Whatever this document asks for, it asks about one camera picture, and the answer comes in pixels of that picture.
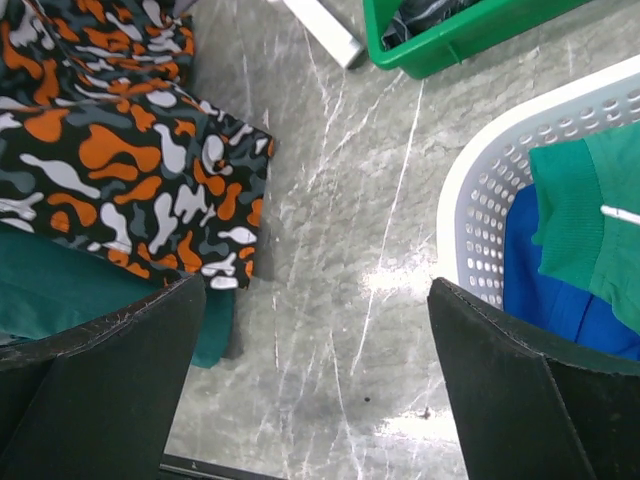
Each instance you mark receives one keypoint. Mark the green jersey garment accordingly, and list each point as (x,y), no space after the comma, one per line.
(588,204)

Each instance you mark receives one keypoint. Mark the white clothes rack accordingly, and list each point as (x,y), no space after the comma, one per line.
(332,35)

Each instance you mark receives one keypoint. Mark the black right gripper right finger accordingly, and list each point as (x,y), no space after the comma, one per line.
(528,404)

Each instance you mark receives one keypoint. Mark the green plastic tray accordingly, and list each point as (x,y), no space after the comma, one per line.
(475,29)

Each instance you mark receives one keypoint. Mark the blue garment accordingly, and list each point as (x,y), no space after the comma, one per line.
(550,304)

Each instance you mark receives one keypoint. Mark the white perforated laundry basket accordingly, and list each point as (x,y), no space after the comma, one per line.
(483,181)

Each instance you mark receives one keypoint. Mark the dark teal shorts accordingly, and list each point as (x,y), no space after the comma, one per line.
(47,288)

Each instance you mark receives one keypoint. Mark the orange camouflage shorts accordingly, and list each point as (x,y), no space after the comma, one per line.
(105,151)

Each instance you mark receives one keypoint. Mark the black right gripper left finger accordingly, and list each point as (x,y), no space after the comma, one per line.
(97,401)

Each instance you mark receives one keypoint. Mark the dark grey patterned shorts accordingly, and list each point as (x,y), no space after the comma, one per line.
(414,17)

